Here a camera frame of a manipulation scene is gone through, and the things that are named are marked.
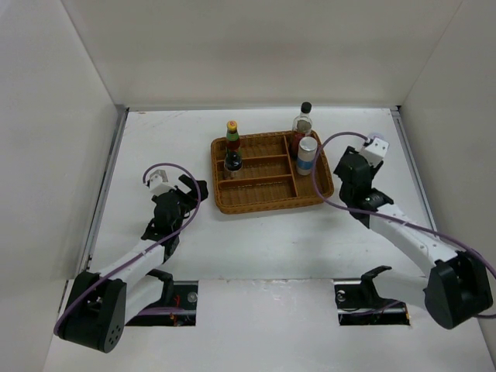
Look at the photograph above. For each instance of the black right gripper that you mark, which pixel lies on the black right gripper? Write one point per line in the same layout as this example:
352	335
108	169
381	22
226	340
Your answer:
374	170

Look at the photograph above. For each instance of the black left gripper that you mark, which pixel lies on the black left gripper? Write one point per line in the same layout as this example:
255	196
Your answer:
187	199

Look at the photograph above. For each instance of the dark cap pepper shaker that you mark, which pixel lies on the dark cap pepper shaker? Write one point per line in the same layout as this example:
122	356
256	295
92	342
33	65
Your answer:
233	164

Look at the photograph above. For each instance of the green label chili sauce bottle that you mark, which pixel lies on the green label chili sauce bottle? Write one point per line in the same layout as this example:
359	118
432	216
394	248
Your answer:
232	136

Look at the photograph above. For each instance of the blue label silver cap jar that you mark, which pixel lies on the blue label silver cap jar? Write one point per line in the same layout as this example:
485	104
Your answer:
307	149

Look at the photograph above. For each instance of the tall red label sauce bottle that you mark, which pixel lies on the tall red label sauce bottle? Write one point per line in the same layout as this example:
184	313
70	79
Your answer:
302	127

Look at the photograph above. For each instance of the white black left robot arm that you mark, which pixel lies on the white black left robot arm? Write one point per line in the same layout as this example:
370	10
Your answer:
133	291

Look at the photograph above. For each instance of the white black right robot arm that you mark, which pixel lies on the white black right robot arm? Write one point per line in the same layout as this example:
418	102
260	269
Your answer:
265	218

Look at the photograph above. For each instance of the brown wicker divided basket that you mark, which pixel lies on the brown wicker divided basket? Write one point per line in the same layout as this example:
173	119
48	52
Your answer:
268	179

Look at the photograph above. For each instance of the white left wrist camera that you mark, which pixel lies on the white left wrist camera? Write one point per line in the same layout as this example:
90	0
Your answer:
158	182

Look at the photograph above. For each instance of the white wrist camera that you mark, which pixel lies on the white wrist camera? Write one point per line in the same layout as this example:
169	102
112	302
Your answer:
158	182
374	151

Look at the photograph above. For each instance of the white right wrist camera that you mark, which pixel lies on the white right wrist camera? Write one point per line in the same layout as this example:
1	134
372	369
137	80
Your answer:
374	151

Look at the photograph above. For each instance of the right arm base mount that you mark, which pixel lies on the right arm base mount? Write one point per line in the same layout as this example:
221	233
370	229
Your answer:
359	304

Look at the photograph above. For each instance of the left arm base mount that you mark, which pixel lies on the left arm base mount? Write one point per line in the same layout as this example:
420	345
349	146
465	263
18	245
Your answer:
176	308

